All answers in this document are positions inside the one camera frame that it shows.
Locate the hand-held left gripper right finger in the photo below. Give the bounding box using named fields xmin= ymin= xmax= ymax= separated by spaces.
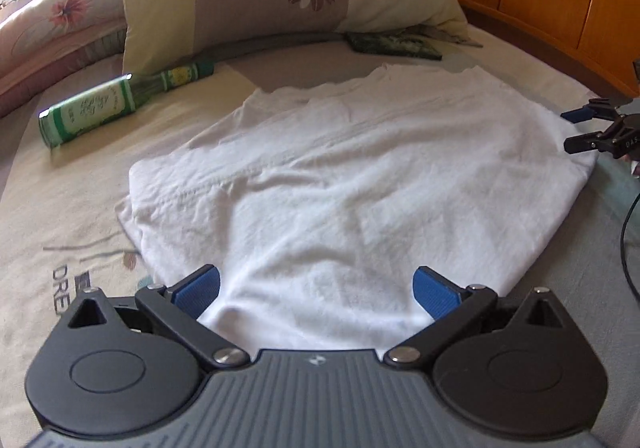
xmin=383 ymin=266 xmax=571 ymax=370

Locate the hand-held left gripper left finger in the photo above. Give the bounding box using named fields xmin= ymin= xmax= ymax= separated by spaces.
xmin=67 ymin=264 xmax=250 ymax=370

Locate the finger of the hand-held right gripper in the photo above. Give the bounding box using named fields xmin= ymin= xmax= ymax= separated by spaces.
xmin=560 ymin=98 xmax=623 ymax=125
xmin=563 ymin=125 xmax=618 ymax=155

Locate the white printed t-shirt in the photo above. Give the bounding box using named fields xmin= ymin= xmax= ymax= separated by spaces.
xmin=115 ymin=65 xmax=598 ymax=359

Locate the phone with green case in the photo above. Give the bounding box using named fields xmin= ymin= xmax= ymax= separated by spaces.
xmin=345 ymin=31 xmax=443 ymax=62

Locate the green glass bottle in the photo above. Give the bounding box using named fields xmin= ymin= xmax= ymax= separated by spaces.
xmin=39 ymin=58 xmax=216 ymax=149

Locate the pink floral quilt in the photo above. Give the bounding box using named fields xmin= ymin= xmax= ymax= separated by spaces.
xmin=0 ymin=0 xmax=128 ymax=119

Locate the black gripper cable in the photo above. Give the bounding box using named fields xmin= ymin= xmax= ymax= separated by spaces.
xmin=620 ymin=188 xmax=640 ymax=299

